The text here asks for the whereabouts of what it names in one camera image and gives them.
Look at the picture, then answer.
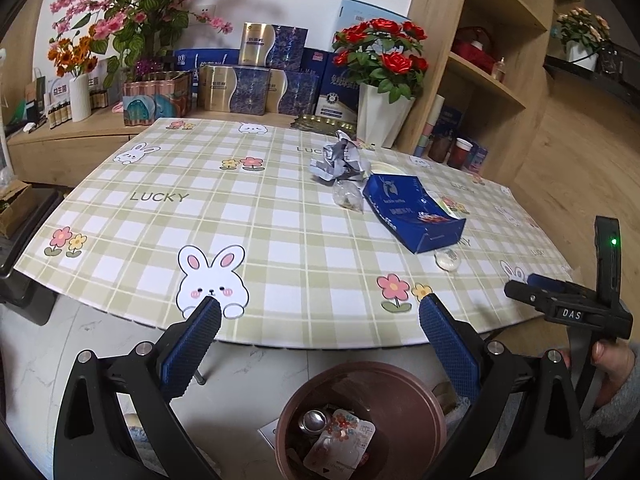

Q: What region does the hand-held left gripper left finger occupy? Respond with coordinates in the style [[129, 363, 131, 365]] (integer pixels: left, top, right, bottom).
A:
[[53, 295, 223, 480]]

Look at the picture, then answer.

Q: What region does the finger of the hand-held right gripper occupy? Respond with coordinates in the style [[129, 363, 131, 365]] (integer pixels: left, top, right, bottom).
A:
[[527, 273, 597, 302], [504, 279, 557, 312]]

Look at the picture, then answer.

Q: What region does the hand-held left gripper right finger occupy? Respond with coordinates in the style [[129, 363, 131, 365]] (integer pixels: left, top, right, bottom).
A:
[[419, 294, 586, 480]]

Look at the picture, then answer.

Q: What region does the brown plastic bin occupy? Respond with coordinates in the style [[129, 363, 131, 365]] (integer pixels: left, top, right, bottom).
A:
[[275, 365, 447, 480]]

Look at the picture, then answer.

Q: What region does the white printed packet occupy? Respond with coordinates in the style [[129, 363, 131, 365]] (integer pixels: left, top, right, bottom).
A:
[[303, 408, 376, 477]]

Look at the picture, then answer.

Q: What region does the blue cardboard box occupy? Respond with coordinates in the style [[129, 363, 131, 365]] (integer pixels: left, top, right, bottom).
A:
[[362, 171, 467, 255]]

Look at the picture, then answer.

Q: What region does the clear plastic bag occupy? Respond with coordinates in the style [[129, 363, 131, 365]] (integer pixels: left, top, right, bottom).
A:
[[332, 179, 366, 214]]

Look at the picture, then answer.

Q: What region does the silver paper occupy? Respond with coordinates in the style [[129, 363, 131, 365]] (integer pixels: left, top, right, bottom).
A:
[[309, 130, 370, 187]]

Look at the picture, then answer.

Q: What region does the person's right forearm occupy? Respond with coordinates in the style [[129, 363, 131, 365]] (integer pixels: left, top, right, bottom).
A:
[[580, 342, 640, 467]]

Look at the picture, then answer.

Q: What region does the person's right hand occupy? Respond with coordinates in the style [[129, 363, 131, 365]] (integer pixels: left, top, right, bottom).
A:
[[591, 339, 638, 404]]

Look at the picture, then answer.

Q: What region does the small blue box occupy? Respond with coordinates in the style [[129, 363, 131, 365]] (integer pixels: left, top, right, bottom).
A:
[[467, 142, 490, 174]]

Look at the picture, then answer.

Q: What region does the green checked tablecloth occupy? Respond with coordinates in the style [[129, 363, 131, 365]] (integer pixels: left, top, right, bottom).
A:
[[14, 117, 576, 350]]

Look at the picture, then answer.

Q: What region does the red paper cup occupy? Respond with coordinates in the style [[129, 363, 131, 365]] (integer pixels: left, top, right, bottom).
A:
[[446, 137, 474, 170]]

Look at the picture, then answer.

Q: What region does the brown cup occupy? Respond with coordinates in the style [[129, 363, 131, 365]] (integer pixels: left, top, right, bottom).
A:
[[430, 135, 454, 164]]

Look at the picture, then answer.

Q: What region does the black counter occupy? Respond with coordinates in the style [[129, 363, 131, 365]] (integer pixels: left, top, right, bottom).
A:
[[544, 45, 640, 112]]

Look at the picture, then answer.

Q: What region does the blue carton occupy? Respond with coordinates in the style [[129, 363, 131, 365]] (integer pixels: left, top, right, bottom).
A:
[[435, 107, 464, 144]]

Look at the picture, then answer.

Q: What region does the stack of pastel cups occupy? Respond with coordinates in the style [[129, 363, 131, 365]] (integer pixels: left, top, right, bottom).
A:
[[417, 94, 446, 159]]

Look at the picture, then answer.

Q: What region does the white flower pot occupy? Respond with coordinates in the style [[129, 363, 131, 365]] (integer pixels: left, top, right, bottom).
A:
[[565, 40, 600, 72]]

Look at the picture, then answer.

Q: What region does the white angular vase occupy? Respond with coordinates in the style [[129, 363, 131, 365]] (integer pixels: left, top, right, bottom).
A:
[[356, 82, 416, 150]]

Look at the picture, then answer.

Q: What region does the open cardboard box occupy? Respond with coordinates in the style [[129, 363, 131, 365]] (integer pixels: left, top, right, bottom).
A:
[[0, 180, 34, 239]]

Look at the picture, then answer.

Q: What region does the wooden sideboard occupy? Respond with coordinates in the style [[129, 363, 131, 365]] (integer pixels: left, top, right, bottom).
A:
[[7, 105, 302, 187]]

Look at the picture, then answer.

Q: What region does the white flower bouquet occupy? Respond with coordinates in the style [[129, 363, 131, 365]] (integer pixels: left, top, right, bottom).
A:
[[556, 7, 611, 56]]

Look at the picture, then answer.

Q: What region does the copper teal planter box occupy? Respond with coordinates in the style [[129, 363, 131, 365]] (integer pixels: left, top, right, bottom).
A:
[[122, 71, 194, 127]]

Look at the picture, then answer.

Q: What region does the gold capsule tray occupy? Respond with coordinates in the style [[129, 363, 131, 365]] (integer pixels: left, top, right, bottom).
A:
[[290, 114, 359, 134]]

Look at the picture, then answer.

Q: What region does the large blue white box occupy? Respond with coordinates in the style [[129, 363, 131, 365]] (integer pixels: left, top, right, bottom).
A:
[[315, 52, 369, 127]]

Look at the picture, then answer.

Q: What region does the row of small brown bottles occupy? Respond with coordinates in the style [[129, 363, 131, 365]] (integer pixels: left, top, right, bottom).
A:
[[47, 89, 109, 129]]

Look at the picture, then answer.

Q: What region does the red rose bouquet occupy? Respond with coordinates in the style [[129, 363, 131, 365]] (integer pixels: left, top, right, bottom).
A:
[[332, 17, 430, 104]]

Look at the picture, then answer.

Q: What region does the white ribbed vase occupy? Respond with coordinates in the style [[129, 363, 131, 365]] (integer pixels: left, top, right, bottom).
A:
[[68, 74, 92, 123]]

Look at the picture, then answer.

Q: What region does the wooden shelf unit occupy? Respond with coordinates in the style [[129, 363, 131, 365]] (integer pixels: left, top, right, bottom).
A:
[[387, 0, 557, 172]]

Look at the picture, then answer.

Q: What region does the dark blue gift box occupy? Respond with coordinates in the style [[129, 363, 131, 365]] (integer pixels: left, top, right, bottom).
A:
[[174, 48, 242, 109]]

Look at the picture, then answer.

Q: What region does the white sign card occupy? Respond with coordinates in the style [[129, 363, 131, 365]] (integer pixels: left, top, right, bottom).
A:
[[45, 72, 109, 111]]

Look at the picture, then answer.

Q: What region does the kraft paper bag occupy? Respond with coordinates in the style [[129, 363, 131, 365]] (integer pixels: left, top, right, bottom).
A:
[[25, 67, 46, 111]]

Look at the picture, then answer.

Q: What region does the blue box red logo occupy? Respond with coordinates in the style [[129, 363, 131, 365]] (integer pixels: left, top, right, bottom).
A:
[[300, 49, 342, 74]]

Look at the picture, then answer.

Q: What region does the orange flower bouquet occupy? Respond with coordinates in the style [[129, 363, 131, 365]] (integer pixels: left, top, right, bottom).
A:
[[47, 35, 99, 79]]

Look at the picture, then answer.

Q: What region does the light blue white box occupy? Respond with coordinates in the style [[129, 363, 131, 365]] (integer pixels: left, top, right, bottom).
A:
[[336, 0, 397, 37]]

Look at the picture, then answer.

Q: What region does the pink blossom plant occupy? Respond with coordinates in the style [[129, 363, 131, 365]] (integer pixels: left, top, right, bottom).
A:
[[50, 0, 277, 82]]

